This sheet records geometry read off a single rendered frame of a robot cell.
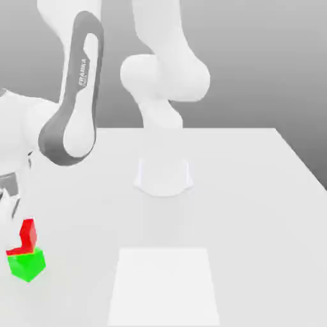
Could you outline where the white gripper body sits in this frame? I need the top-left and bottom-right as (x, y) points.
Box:
(0, 192), (24, 238)

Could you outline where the small red cube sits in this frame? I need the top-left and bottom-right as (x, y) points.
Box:
(6, 218), (38, 257)

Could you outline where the small green cube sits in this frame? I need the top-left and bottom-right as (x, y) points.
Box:
(6, 246), (47, 283)

